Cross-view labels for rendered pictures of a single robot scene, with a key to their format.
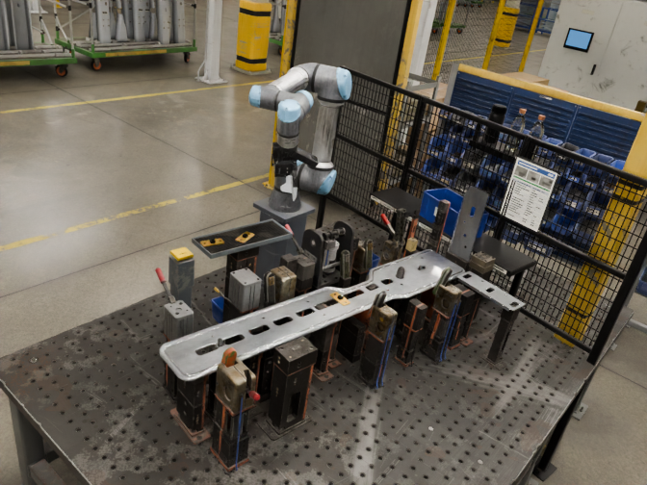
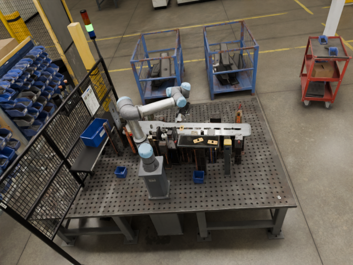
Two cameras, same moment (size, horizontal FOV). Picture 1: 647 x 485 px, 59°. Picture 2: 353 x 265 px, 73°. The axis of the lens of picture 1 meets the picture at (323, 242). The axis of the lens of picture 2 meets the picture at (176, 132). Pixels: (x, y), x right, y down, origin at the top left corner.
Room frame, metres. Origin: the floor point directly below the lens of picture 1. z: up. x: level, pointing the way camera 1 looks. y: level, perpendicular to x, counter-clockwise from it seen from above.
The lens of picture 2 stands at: (2.75, 1.56, 2.72)
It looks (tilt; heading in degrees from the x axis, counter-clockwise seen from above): 43 degrees down; 243
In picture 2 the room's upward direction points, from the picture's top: 12 degrees counter-clockwise
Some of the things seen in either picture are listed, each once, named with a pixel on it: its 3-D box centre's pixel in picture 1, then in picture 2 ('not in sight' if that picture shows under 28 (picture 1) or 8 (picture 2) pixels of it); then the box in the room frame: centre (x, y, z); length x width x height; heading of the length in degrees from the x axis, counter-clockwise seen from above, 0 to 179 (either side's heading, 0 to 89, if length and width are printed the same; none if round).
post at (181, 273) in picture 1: (180, 308); (227, 159); (1.73, 0.49, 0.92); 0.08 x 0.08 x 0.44; 45
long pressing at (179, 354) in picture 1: (337, 302); (184, 128); (1.82, -0.09, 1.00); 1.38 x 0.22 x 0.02; 135
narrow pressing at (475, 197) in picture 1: (468, 223); (115, 115); (2.34, -0.62, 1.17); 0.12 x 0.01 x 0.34; 45
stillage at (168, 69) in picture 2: not in sight; (161, 66); (0.80, -2.36, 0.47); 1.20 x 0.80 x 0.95; 53
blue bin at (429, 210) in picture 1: (452, 213); (96, 132); (2.60, -0.60, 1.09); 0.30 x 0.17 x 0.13; 35
